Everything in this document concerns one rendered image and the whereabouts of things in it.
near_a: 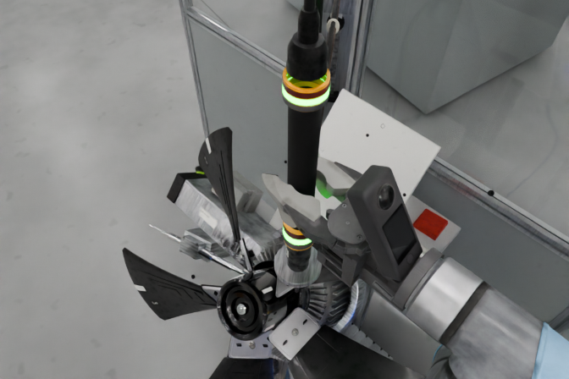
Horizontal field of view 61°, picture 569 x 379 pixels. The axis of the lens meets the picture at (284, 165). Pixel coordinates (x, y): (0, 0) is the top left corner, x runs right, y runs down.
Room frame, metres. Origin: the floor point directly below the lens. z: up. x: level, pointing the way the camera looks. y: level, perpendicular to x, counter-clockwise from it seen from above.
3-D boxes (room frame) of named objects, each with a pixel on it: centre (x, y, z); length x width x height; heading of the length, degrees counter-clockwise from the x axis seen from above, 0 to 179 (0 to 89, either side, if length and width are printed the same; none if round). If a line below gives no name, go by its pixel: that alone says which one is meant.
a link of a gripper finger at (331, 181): (0.36, -0.04, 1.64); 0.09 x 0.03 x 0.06; 36
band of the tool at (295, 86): (0.34, -0.02, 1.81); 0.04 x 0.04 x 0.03
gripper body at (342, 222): (0.26, -0.10, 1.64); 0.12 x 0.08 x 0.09; 46
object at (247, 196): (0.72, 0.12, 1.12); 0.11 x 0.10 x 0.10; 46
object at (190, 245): (0.59, 0.22, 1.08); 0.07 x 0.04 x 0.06; 56
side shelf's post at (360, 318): (0.82, -0.32, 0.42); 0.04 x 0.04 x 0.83; 46
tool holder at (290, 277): (0.35, -0.02, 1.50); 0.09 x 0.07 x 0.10; 171
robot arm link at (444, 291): (0.21, -0.16, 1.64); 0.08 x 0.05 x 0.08; 136
